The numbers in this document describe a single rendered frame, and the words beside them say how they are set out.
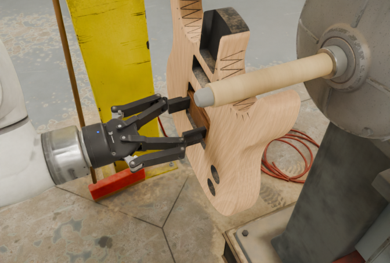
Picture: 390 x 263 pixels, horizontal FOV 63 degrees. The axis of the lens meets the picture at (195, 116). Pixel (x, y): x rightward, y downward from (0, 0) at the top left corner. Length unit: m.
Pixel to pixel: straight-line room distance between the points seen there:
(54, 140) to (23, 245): 1.34
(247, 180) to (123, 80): 1.00
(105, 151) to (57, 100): 1.99
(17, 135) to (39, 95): 2.09
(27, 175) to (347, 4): 0.52
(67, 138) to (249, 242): 0.97
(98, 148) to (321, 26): 0.40
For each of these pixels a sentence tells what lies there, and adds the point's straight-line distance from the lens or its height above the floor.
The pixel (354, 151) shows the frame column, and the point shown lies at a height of 0.96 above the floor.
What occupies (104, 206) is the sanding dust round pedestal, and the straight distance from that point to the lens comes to 1.81.
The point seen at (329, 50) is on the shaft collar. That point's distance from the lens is 0.48.
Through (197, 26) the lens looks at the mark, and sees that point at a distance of 0.57.
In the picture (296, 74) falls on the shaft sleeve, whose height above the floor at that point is 1.26.
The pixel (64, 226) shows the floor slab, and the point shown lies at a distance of 1.82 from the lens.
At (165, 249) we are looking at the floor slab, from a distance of 1.65.
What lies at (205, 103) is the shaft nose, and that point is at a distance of 0.39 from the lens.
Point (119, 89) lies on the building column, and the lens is 1.46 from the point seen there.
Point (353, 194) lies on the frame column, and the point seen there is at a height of 0.86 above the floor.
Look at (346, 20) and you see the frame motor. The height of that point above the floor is 1.30.
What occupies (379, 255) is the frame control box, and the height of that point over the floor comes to 1.02.
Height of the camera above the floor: 1.51
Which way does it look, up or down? 44 degrees down
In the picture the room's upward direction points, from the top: straight up
